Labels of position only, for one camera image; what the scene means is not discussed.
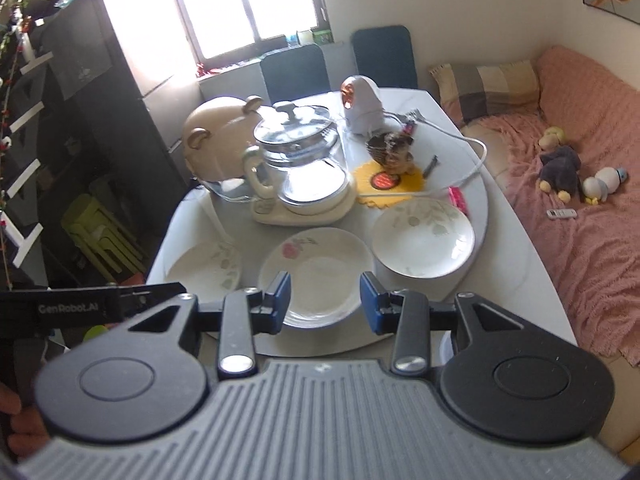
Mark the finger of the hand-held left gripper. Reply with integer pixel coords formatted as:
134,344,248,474
119,281,187,319

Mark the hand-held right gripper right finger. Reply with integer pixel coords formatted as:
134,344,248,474
359,271,526,378

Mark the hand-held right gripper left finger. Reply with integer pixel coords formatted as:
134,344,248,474
127,271,293,382

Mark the white pink flower plate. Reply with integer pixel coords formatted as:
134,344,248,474
258,227,376,331

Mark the white leaf pattern deep plate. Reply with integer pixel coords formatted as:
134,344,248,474
371,197,476,279
165,240,244,295

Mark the person's left hand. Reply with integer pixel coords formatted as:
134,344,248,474
0,385,52,463

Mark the stack of green plastic stools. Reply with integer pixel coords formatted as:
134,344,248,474
61,192,146,276

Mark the grey glass turntable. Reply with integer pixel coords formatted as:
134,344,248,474
200,92,490,358

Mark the cream kettle base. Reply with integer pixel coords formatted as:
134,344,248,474
250,180,358,226

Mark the yellow sunflower coaster mat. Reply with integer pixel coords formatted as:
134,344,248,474
350,157,426,208

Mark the white ladder shelf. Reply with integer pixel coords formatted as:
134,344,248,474
0,55,47,267

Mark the red and yellow lighter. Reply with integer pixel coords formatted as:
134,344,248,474
448,186,471,216

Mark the glass electric kettle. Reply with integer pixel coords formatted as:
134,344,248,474
242,101,351,211

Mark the brown animal figurine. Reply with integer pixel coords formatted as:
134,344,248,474
366,132,416,177

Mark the dark cabinet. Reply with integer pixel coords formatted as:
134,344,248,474
30,0,188,281

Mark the white and orange small appliance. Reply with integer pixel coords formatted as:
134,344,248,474
341,75,386,136

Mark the pink sofa blanket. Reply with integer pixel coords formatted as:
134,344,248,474
462,45,640,372

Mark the dark blue dining chair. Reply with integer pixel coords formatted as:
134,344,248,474
260,44,331,106
351,26,418,92

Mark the dark purple plush toy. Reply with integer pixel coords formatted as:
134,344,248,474
537,145,583,203

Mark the plaid pillow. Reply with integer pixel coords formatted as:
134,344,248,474
430,60,541,128

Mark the yellow plush toy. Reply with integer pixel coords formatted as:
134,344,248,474
539,126,568,151

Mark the white and blue plush toy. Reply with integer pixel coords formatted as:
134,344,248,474
581,166,628,206

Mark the window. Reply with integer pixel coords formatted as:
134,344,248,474
165,0,332,61

